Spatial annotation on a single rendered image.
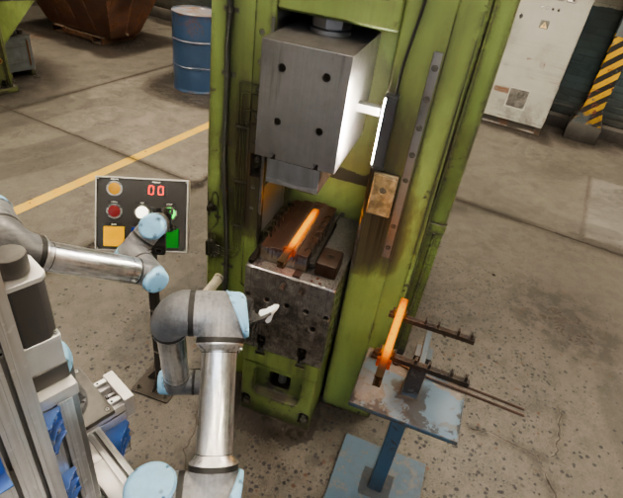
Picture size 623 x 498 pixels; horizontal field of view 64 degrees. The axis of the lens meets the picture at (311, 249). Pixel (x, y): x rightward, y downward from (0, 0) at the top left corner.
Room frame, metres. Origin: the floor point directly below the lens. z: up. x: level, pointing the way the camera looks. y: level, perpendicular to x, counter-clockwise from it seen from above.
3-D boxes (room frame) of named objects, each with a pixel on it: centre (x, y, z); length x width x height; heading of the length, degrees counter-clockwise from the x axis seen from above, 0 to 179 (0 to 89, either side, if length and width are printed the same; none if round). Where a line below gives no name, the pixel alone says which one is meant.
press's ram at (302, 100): (1.80, 0.02, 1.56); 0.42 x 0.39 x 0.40; 167
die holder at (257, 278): (1.81, 0.00, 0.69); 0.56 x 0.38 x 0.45; 167
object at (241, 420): (1.56, 0.12, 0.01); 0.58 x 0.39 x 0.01; 77
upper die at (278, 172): (1.81, 0.06, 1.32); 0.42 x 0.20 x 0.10; 167
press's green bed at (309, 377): (1.81, 0.00, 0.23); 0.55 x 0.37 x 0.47; 167
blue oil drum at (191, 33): (6.19, 1.73, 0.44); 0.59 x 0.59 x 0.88
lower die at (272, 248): (1.81, 0.06, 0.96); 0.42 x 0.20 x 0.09; 167
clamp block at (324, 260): (1.62, -0.08, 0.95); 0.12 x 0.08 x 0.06; 167
